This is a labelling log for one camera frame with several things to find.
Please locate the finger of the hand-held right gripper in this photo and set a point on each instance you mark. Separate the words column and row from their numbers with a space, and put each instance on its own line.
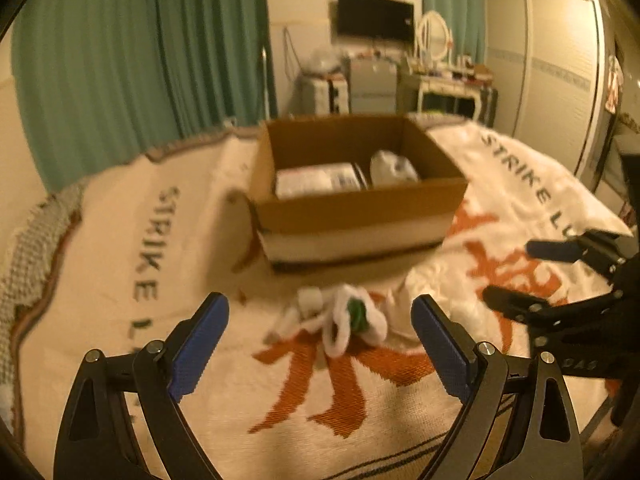
column 552, row 250
column 520, row 305

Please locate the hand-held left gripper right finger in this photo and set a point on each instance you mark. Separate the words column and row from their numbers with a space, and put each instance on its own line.
column 442, row 347

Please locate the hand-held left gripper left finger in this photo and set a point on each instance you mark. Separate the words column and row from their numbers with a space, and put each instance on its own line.
column 200, row 340

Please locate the white sock with green print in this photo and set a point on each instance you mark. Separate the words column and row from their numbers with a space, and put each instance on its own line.
column 340, row 322

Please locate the cardboard box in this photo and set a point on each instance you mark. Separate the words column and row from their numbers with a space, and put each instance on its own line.
column 357, row 185

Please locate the white printed blanket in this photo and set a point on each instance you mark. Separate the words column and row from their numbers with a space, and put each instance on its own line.
column 310, row 320

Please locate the white wardrobe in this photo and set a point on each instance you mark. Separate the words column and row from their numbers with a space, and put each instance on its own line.
column 542, row 75

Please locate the white rolled socks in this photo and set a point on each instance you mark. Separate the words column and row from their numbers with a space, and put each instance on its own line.
column 392, row 167

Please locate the white dressing table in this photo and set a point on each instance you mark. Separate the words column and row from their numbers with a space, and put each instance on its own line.
column 445, row 82

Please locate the white packet with label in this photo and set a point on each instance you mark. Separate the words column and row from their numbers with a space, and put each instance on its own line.
column 320, row 179

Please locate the grey small cabinet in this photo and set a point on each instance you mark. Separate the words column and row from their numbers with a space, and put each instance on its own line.
column 372, row 85

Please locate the oval vanity mirror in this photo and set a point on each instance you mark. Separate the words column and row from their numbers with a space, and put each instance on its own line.
column 432, row 35

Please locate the green curtain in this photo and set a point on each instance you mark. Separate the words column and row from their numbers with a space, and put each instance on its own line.
column 145, row 60
column 450, row 7

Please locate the white storage box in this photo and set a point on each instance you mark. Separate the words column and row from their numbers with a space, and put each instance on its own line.
column 322, row 94

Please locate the white plastic bag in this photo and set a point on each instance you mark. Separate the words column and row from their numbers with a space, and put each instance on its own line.
column 322, row 59

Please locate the wall-mounted television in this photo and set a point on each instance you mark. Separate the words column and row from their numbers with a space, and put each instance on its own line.
column 375, row 16

